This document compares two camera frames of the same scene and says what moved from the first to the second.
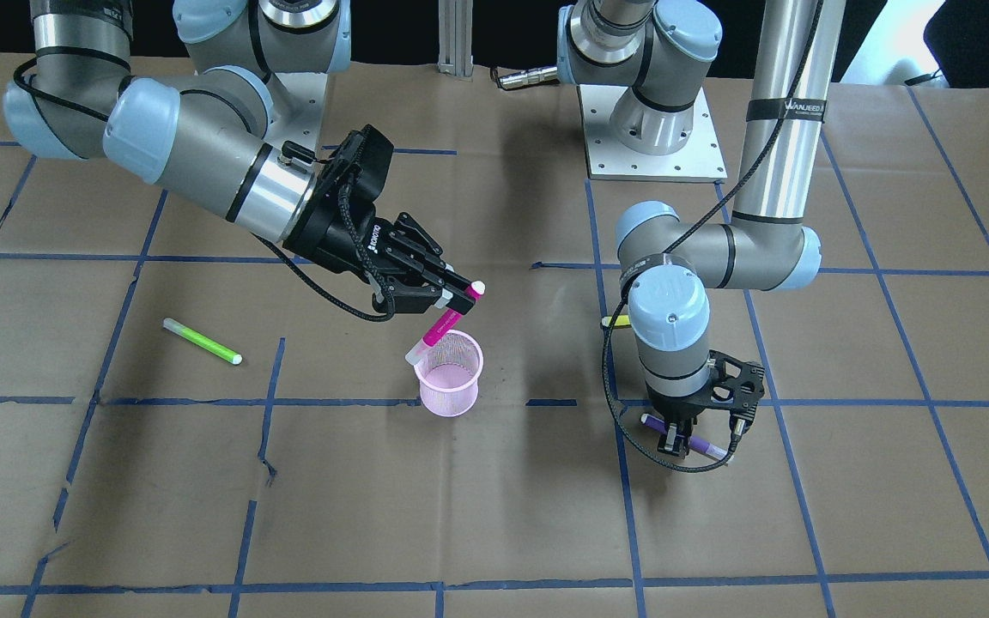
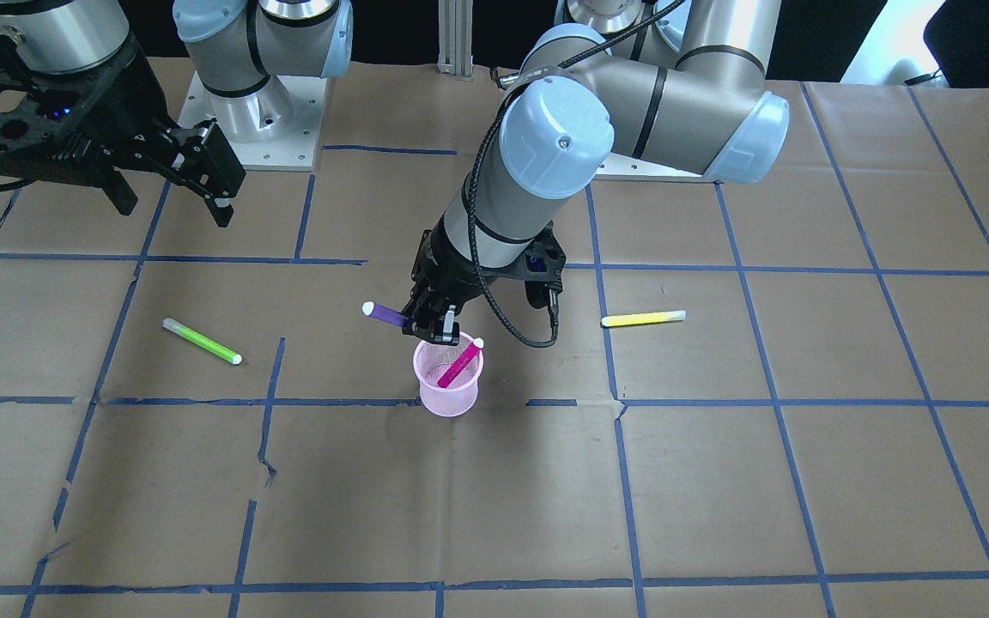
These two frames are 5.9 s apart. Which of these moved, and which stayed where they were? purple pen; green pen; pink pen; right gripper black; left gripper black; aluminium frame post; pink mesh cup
Moved: purple pen; left gripper black; pink pen; right gripper black
Stayed: pink mesh cup; aluminium frame post; green pen
